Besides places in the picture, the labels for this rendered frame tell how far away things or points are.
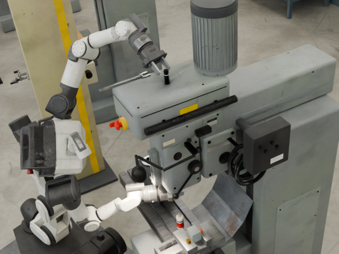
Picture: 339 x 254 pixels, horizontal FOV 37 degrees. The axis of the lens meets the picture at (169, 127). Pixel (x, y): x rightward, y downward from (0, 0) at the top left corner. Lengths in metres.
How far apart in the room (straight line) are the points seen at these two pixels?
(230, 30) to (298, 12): 5.24
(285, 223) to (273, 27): 4.34
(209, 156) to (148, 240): 0.73
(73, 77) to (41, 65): 1.51
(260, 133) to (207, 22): 0.52
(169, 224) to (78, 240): 0.75
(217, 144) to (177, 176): 0.24
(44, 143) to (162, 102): 0.62
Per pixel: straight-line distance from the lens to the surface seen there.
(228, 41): 2.17
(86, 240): 3.37
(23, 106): 5.85
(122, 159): 4.77
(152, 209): 2.96
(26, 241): 3.49
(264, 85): 2.41
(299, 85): 2.55
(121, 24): 2.24
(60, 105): 2.40
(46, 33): 3.83
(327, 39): 6.69
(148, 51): 2.20
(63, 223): 3.24
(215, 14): 2.08
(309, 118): 2.55
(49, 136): 2.40
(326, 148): 2.77
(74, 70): 2.42
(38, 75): 3.94
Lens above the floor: 3.06
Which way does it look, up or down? 37 degrees down
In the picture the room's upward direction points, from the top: 6 degrees counter-clockwise
